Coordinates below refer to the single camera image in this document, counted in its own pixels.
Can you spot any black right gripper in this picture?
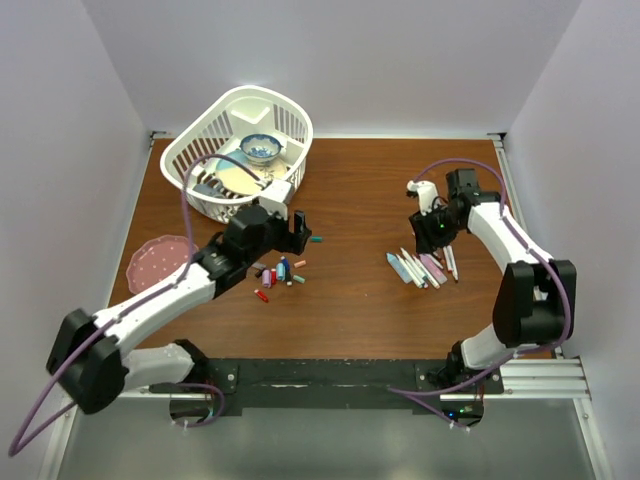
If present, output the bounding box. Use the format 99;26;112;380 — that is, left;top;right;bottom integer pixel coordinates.
410;202;464;255

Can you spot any red cap white marker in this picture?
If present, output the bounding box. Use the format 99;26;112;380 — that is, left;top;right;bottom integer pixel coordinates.
443;246;459;282

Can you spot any light blue marker cap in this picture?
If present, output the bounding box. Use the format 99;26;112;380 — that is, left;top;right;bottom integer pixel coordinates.
276;263;286;281

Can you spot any purple highlighter marker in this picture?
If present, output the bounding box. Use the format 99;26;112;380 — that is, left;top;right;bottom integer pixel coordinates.
419;254;447;285

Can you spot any purple highlighter cap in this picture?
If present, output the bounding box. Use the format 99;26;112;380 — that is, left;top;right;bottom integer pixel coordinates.
262;270;272;288

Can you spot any light blue capped marker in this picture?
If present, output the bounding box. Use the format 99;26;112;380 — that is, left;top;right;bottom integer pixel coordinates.
386;252;413;284

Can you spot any teal capped white marker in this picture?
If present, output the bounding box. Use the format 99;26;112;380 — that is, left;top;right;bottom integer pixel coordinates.
402;249;430;288

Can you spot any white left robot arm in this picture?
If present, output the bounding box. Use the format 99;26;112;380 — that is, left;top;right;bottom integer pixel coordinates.
46;205;312;414

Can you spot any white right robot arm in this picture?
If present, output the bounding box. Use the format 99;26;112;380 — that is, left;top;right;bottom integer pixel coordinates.
407;168;577;393

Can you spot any cream and blue plate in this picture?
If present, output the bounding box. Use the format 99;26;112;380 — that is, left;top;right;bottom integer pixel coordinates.
215;149;288;196

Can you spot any blue patterned bowl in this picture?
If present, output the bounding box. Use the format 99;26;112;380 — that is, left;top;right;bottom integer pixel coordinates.
240;134;283;165

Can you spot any white plastic basket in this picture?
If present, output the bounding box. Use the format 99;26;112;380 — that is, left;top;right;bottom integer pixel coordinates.
160;85;313;223

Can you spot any pink dotted plate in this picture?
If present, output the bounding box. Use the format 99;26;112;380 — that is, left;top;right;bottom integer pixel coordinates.
126;235;189;295

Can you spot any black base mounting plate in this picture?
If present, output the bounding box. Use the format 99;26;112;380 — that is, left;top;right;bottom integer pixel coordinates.
149;357;502;419

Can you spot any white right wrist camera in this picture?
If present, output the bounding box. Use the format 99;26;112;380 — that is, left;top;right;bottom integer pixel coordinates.
406;180;438;216

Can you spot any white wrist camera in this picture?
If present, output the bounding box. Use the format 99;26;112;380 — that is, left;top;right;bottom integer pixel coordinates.
257;179;295;220
406;180;438;216

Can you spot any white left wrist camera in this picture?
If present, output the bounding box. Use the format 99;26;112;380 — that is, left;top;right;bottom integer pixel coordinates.
257;179;295;220

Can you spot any aluminium frame rail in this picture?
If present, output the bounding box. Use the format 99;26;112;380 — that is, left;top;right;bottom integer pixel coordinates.
489;132;614;480

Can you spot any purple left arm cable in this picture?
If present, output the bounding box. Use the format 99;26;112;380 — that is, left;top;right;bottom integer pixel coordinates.
7;154;271;457

